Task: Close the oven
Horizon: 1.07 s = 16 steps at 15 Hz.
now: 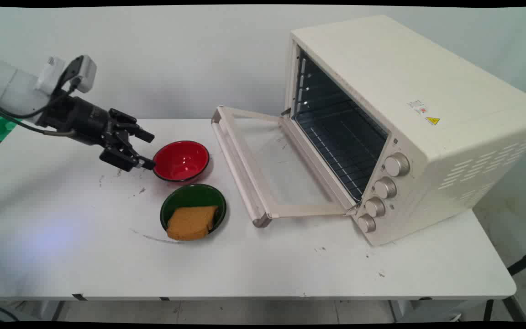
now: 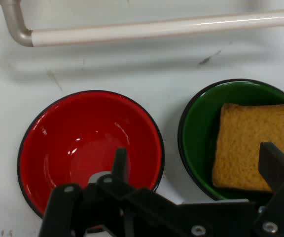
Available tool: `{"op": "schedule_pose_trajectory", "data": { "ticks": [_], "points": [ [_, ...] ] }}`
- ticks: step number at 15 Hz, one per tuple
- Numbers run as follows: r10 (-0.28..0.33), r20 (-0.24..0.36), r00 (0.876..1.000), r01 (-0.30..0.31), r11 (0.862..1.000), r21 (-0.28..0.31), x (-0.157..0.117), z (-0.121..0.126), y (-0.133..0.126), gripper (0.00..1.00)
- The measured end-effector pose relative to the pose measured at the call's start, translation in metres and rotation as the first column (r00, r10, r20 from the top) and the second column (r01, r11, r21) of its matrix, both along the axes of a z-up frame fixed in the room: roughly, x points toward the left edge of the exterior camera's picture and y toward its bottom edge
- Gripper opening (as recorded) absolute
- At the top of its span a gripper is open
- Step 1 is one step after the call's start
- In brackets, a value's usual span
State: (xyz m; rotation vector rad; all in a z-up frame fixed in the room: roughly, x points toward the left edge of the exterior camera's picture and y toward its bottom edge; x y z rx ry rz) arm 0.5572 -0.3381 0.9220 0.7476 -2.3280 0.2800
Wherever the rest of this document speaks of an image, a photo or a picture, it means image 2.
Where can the beige metal rail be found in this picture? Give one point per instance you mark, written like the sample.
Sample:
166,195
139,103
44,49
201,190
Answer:
142,29

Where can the red enamel bowl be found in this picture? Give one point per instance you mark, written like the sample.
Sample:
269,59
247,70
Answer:
65,138

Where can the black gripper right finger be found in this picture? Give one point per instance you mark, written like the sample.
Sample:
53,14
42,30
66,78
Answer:
277,170

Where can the slice of toast bread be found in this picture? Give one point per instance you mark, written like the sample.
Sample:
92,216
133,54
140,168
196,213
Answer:
240,140

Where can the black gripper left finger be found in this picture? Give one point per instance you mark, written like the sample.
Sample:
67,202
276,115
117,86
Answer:
112,197

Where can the green enamel bowl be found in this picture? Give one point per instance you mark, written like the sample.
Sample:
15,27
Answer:
198,128

